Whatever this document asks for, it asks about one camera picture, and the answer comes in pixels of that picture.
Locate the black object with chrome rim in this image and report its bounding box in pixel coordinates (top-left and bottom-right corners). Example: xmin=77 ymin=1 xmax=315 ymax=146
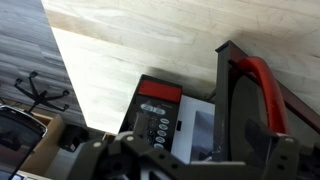
xmin=0 ymin=104 xmax=48 ymax=180

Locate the small black object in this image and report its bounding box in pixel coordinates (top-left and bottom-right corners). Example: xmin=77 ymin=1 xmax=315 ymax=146
xmin=58 ymin=123 xmax=90 ymax=153

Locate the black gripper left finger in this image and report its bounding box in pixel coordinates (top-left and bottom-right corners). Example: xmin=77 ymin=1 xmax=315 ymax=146
xmin=64 ymin=112 xmax=193 ymax=180

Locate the black office chair star base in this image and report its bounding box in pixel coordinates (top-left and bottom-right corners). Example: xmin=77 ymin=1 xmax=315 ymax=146
xmin=13 ymin=70 xmax=72 ymax=114

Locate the red microwave door with handle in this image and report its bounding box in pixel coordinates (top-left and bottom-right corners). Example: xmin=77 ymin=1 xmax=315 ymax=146
xmin=213 ymin=39 xmax=320 ymax=163

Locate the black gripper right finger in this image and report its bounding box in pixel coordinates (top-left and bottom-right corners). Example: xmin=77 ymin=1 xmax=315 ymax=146
xmin=245 ymin=117 xmax=320 ymax=180

